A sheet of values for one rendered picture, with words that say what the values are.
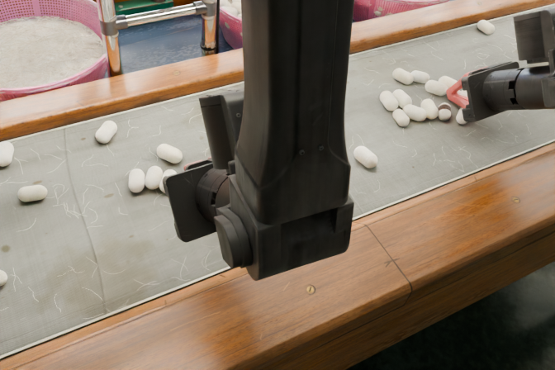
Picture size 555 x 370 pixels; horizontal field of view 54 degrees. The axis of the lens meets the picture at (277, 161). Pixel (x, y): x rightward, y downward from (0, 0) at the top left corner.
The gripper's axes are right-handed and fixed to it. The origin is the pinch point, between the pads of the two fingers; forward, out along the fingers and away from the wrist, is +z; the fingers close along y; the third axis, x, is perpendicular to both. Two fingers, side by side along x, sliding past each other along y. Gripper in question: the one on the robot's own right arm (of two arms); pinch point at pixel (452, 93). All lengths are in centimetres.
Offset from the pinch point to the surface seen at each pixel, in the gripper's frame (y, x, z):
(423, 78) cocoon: 1.5, -3.1, 4.1
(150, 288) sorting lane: 54, 9, -8
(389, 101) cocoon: 11.0, -1.6, 1.5
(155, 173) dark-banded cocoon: 48.1, -1.9, 1.6
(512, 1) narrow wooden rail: -30.6, -11.7, 12.2
